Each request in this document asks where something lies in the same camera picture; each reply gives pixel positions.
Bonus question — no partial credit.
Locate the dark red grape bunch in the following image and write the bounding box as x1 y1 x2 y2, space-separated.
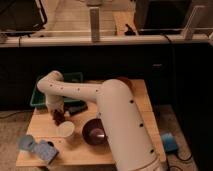
53 110 65 125

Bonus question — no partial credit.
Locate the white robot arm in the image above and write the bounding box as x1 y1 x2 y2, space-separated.
37 71 164 171

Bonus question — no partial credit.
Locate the red bowl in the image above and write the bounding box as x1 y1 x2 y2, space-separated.
117 77 132 89

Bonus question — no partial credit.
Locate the purple bowl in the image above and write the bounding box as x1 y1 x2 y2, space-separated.
82 118 106 145

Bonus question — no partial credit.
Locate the dark sponge block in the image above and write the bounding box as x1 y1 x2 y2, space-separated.
68 104 88 116

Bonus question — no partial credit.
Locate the white paper cup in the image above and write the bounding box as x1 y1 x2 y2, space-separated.
57 121 75 141

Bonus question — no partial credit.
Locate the green plastic tray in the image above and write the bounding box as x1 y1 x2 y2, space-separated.
30 72 83 108

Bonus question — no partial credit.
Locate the black monitor right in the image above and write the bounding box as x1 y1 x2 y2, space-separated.
134 0 191 35

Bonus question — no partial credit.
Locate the black monitor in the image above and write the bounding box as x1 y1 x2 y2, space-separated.
134 0 191 35
0 0 47 31

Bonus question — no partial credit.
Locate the blue grey cup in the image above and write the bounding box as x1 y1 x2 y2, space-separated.
18 135 35 151

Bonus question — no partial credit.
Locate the black monitor left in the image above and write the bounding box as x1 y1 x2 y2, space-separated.
0 0 47 31

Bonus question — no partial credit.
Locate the grey vertical post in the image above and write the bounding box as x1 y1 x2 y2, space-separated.
89 7 100 43

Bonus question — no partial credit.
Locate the black cable on floor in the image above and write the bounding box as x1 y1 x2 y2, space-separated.
165 151 194 171

